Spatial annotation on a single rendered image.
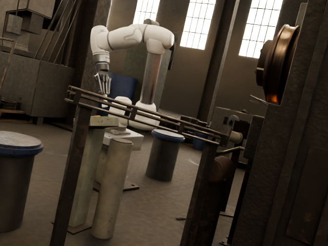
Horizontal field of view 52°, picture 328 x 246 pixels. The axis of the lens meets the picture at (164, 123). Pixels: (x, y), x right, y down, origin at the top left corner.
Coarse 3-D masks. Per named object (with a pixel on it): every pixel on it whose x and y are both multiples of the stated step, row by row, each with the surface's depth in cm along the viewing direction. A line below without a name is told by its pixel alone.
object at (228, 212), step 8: (224, 120) 271; (240, 120) 272; (240, 128) 246; (248, 128) 247; (232, 144) 260; (240, 144) 256; (232, 152) 256; (232, 160) 257; (232, 176) 259; (224, 200) 260; (224, 208) 261; (232, 216) 255
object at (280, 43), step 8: (280, 32) 184; (288, 32) 184; (280, 40) 182; (280, 48) 180; (272, 56) 181; (280, 56) 180; (272, 64) 182; (280, 64) 180; (272, 72) 182; (272, 80) 184; (272, 88) 187; (272, 96) 192
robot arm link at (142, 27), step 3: (132, 24) 231; (135, 24) 231; (138, 24) 232; (141, 24) 232; (144, 24) 232; (147, 24) 233; (138, 27) 230; (141, 27) 230; (144, 27) 230; (141, 30) 230; (144, 30) 230
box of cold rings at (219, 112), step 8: (216, 112) 460; (224, 112) 456; (232, 112) 451; (240, 112) 492; (248, 112) 491; (216, 120) 460; (248, 120) 443; (216, 128) 460; (208, 136) 465; (240, 152) 447; (240, 160) 447
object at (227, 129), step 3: (225, 126) 172; (228, 126) 170; (222, 129) 174; (225, 129) 171; (228, 129) 169; (231, 129) 168; (222, 132) 173; (225, 132) 171; (228, 132) 169; (228, 135) 168; (225, 138) 170; (228, 138) 168; (219, 141) 173; (225, 141) 169; (225, 144) 168; (225, 147) 168
